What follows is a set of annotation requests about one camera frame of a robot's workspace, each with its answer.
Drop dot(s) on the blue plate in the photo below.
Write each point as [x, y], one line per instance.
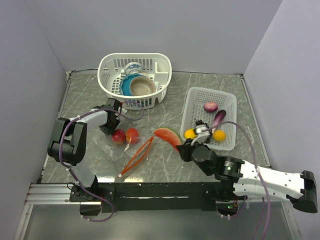
[124, 86]

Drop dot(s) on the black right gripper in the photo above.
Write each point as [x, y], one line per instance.
[185, 149]

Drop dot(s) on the yellow fake lemon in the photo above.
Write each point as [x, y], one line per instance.
[190, 134]

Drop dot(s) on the purple fake onion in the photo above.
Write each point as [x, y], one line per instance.
[210, 107]

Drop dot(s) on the white dish rack basket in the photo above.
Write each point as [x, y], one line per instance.
[156, 66]

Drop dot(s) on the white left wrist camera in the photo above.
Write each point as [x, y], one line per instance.
[122, 112]

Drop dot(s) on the blue white porcelain bowl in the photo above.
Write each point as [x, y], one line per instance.
[133, 68]

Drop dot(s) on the white perforated plastic basket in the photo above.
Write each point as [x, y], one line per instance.
[194, 111]

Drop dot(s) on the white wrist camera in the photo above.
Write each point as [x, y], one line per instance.
[122, 112]
[202, 135]

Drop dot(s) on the fake watermelon slice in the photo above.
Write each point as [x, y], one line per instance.
[169, 136]

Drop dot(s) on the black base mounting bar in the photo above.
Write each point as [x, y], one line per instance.
[146, 196]

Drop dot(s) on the purple fake eggplant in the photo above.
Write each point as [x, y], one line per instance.
[218, 118]

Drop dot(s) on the small yellow fake fruit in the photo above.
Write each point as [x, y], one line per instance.
[219, 135]

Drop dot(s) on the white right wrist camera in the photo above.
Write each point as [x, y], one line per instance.
[202, 135]

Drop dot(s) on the orange fake persimmon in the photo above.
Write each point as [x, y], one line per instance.
[132, 136]

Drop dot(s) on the red fake apple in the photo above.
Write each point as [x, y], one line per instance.
[119, 136]

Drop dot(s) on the clear zip top bag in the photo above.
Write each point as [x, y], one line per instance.
[125, 156]

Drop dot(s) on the beige ceramic bowl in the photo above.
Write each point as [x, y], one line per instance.
[141, 86]

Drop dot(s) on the dark fake grapes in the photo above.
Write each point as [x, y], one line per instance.
[200, 122]

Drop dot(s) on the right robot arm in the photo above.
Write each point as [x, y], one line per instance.
[242, 178]

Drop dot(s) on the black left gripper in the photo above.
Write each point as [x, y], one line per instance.
[108, 131]

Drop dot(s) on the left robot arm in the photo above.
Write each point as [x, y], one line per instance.
[68, 142]

